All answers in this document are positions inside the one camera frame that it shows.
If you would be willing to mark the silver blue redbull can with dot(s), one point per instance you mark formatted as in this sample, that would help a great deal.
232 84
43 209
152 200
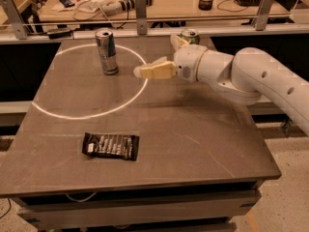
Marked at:
106 51

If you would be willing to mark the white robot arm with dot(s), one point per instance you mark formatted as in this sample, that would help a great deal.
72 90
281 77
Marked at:
242 78

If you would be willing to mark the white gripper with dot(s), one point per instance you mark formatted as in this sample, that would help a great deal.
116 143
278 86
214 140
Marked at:
186 61

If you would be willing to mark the middle metal bracket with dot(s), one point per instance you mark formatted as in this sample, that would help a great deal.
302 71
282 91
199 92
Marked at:
141 16

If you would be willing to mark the green soda can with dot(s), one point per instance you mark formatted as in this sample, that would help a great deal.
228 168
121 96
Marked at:
189 36

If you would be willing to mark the black device on rail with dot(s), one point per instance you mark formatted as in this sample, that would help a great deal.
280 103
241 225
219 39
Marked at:
59 33

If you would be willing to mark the black mesh cup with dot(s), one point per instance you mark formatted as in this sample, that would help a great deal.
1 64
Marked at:
205 5

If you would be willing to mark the black snack packet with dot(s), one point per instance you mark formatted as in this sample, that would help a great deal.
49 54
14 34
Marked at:
111 146

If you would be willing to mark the left metal bracket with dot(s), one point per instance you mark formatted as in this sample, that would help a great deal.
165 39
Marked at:
14 17

